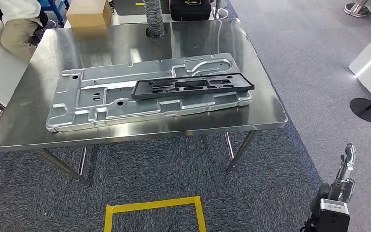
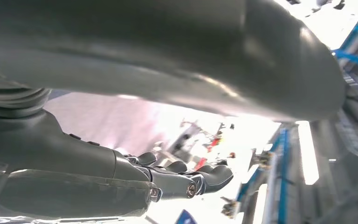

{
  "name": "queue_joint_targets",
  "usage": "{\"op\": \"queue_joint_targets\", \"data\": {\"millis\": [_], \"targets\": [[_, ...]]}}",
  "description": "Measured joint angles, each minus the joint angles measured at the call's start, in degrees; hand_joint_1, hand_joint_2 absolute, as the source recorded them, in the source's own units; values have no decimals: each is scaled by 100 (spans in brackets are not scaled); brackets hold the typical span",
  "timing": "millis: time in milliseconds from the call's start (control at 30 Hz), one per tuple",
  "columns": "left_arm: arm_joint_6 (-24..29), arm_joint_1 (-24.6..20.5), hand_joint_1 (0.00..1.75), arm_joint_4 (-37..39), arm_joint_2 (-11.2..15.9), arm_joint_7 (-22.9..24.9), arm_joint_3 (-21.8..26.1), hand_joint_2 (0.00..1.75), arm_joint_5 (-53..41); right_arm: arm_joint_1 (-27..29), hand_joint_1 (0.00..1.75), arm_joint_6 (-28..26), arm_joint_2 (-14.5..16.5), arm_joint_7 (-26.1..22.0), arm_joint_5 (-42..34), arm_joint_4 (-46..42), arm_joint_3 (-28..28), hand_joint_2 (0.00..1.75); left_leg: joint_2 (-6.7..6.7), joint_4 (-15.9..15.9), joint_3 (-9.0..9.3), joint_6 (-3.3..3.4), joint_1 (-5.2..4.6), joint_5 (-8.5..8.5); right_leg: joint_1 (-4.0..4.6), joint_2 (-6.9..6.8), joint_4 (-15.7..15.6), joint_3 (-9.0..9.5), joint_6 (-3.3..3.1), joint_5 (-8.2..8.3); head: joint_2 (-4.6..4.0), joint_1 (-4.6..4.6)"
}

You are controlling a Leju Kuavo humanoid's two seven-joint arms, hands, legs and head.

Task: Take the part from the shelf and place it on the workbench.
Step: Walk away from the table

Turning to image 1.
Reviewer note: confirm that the person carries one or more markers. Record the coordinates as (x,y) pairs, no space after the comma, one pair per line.
(19,38)

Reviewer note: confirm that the black round stanchion base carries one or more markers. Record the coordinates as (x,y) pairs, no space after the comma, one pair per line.
(366,110)

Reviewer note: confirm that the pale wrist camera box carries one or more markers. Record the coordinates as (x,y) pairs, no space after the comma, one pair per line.
(332,217)

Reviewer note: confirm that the blue metal cart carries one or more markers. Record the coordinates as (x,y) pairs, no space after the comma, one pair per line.
(56,8)

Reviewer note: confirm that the dark grey equipment cabinet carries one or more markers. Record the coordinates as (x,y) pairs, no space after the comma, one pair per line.
(124,8)

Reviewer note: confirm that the stainless steel workbench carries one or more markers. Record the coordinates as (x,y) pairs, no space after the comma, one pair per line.
(204,38)

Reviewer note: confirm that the chrome stanchion base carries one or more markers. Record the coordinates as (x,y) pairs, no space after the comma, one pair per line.
(220,13)
(358,11)

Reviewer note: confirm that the black plastic panel part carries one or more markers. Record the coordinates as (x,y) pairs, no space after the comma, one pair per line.
(172,93)

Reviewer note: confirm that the brown cardboard box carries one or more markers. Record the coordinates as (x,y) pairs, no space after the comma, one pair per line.
(89,14)

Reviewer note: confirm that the stamped grey metal plate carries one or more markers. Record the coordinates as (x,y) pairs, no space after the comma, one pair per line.
(108,105)

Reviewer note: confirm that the black plastic tool case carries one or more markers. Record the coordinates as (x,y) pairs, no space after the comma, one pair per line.
(190,12)

